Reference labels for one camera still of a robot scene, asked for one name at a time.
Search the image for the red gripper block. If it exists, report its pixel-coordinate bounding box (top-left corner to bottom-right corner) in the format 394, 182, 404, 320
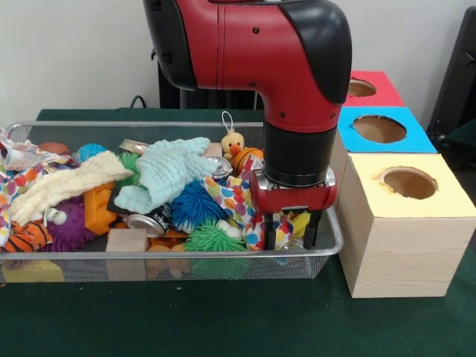
249, 170, 338, 251

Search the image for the clear plastic bottle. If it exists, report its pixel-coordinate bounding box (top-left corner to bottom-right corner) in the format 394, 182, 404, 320
279, 237, 306, 254

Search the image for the colourful polka-dot cloth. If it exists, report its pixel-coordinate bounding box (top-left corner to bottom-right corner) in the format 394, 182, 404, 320
202, 154, 295, 250

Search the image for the wooden box with three holes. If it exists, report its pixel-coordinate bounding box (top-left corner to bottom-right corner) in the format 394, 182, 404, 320
331, 71, 476, 299

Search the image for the shallow clear mesh bin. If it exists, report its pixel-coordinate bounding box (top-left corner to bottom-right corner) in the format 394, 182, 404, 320
0, 120, 344, 283

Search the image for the small orange basketball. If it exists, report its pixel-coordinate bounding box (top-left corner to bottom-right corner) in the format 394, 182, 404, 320
237, 148, 264, 173

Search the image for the yellow duck toy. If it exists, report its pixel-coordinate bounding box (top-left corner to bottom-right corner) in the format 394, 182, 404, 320
220, 112, 246, 161

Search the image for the dark green tablecloth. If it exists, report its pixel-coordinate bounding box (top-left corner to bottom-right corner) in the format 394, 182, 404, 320
0, 108, 476, 357

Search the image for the mint green knit cloth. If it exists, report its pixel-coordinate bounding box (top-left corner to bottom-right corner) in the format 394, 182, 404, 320
114, 138, 212, 215

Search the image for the black drink can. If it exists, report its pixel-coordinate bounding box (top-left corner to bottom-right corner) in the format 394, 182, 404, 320
125, 208, 172, 237

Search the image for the green spiky ball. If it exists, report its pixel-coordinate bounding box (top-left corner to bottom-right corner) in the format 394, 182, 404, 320
119, 151, 142, 185

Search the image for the dark green side table cloth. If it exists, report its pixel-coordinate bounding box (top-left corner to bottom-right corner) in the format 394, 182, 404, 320
445, 118, 476, 147

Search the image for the black floor stand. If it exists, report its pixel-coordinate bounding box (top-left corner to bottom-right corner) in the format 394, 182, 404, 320
430, 6, 476, 142

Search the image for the cream cloth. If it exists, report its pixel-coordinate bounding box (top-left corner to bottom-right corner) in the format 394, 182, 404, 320
9, 151, 135, 227

